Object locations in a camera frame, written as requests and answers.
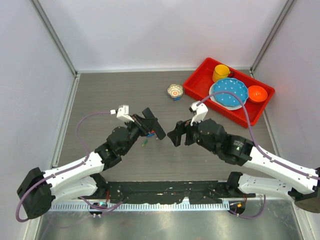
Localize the yellow mug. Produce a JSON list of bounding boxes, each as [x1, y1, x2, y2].
[[212, 64, 235, 83]]

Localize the small patterned bowl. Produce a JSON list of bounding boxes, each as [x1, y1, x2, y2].
[[167, 83, 184, 99]]

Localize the blue dotted plate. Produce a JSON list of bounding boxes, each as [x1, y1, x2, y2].
[[211, 77, 249, 108]]

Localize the black remote control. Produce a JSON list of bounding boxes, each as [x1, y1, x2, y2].
[[142, 107, 166, 140]]

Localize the white cable duct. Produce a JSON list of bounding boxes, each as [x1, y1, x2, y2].
[[49, 200, 230, 212]]

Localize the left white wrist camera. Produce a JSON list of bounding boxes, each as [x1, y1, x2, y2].
[[110, 105, 135, 123]]

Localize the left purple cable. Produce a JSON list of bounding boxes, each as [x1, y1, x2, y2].
[[16, 111, 126, 223]]

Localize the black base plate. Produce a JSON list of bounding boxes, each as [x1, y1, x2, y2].
[[104, 180, 256, 205]]

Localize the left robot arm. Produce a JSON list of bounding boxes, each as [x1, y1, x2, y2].
[[15, 105, 166, 223]]

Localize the orange bowl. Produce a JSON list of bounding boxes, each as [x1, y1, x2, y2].
[[248, 85, 268, 103]]

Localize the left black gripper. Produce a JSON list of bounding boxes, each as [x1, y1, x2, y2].
[[121, 114, 157, 155]]

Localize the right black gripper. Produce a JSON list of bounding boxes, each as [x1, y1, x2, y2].
[[167, 113, 219, 155]]

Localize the green battery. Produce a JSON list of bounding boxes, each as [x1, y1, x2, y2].
[[141, 139, 148, 147]]

